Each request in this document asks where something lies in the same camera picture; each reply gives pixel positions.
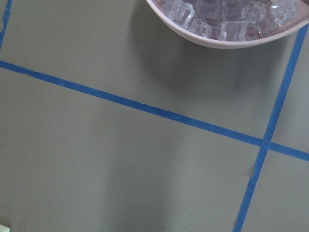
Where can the clear ice cubes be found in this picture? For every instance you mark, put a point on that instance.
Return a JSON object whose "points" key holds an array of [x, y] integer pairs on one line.
{"points": [[230, 20]]}

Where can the pink bowl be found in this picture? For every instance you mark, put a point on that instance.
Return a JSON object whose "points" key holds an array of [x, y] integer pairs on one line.
{"points": [[300, 21]]}

